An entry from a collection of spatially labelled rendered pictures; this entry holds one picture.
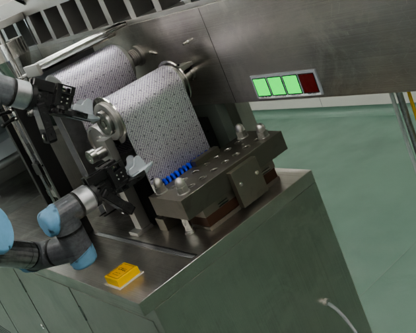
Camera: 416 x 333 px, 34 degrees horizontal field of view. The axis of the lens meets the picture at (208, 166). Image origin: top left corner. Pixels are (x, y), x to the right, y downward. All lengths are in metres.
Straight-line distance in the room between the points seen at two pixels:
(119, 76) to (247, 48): 0.49
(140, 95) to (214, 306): 0.62
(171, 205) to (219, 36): 0.49
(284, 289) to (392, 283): 1.14
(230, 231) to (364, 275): 1.42
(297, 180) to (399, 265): 1.27
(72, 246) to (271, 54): 0.72
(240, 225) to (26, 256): 0.57
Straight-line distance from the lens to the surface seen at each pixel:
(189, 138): 2.03
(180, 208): 1.81
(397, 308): 2.90
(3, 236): 1.53
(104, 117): 1.93
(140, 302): 1.69
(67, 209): 1.81
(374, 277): 3.13
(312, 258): 2.03
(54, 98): 1.87
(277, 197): 1.92
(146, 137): 1.95
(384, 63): 1.60
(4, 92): 1.81
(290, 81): 1.81
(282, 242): 1.95
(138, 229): 2.07
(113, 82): 2.18
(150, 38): 2.22
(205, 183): 1.83
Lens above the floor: 1.65
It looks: 18 degrees down
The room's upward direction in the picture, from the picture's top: 23 degrees counter-clockwise
